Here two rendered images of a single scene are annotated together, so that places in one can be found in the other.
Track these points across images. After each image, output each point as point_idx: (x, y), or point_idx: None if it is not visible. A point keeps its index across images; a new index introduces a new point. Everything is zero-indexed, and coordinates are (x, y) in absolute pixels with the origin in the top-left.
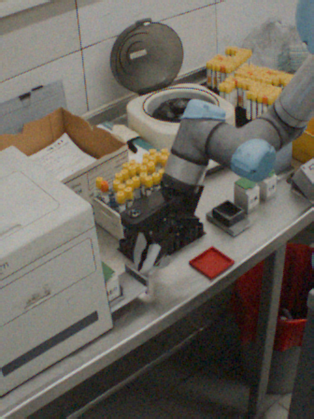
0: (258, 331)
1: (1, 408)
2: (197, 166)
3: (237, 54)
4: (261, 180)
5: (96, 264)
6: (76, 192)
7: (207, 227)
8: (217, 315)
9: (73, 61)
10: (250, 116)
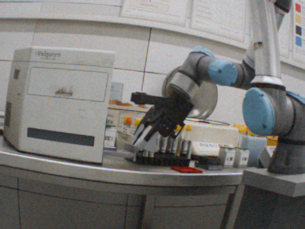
0: None
1: (19, 153)
2: (190, 80)
3: None
4: (225, 83)
5: (105, 97)
6: (108, 120)
7: (193, 167)
8: None
9: (135, 78)
10: None
